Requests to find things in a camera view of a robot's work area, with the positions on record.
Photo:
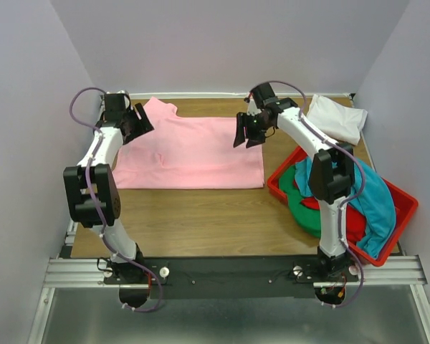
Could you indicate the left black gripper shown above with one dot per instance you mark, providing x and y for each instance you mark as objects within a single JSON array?
[{"x": 144, "y": 125}]

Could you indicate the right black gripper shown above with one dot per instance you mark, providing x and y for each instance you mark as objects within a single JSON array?
[{"x": 242, "y": 120}]

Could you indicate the pink t shirt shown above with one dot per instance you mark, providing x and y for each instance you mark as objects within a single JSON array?
[{"x": 187, "y": 153}]

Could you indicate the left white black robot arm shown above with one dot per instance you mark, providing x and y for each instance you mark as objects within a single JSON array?
[{"x": 92, "y": 195}]

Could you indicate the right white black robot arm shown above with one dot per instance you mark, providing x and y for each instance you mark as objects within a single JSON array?
[{"x": 331, "y": 176}]

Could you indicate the folded white t shirt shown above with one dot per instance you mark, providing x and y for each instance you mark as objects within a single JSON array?
[{"x": 337, "y": 121}]

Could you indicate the green t shirt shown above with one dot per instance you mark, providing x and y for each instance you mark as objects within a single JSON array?
[{"x": 293, "y": 184}]

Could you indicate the blue t shirt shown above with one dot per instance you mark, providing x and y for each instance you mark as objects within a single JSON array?
[{"x": 376, "y": 204}]

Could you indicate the red t shirt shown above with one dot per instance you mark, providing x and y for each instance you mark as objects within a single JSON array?
[{"x": 355, "y": 221}]

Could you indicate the red plastic bin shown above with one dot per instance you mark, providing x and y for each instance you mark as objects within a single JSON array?
[{"x": 404, "y": 203}]

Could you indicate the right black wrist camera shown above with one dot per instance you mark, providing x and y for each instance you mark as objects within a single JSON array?
[{"x": 263, "y": 94}]

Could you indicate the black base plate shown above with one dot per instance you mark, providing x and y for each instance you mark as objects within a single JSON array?
[{"x": 229, "y": 276}]

